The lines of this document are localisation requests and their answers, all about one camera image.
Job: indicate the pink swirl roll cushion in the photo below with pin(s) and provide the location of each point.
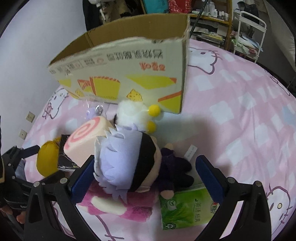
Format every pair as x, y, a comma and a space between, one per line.
80, 144

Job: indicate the white metal trolley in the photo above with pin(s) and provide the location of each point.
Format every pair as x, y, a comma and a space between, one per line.
250, 34

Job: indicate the wooden shelf unit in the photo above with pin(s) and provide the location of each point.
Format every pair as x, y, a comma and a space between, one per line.
211, 22

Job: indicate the white fluffy chick plush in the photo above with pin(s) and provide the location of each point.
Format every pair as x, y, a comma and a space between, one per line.
131, 113

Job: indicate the clear plastic suction toy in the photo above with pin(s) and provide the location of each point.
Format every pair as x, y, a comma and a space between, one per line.
94, 108

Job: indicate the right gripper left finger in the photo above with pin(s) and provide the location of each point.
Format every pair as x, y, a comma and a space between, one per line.
52, 213

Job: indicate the teal bag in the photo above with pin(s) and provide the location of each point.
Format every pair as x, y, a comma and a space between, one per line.
156, 6

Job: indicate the yellow plush toy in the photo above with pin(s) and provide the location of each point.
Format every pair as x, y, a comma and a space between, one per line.
47, 157

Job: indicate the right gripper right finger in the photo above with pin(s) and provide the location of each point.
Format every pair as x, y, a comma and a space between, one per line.
253, 221

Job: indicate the red patterned bag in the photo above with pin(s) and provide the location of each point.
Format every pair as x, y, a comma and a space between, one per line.
180, 6

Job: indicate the wall socket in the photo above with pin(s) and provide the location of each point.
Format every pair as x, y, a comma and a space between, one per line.
30, 117
22, 134

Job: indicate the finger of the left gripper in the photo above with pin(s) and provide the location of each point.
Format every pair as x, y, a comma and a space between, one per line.
31, 151

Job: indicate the green tissue pack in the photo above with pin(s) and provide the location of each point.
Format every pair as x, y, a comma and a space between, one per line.
191, 207

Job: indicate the magenta bear plush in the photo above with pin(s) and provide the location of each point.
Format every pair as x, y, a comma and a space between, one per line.
137, 208

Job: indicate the white-haired anime plush doll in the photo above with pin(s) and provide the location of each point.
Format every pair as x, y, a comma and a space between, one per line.
128, 160

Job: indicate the pink Hello Kitty bedsheet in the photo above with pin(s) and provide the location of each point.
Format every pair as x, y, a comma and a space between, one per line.
234, 112

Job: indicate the printed cardboard box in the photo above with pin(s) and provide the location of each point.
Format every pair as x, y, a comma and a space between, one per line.
141, 58

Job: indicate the small black box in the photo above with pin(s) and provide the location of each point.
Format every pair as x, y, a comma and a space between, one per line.
64, 162

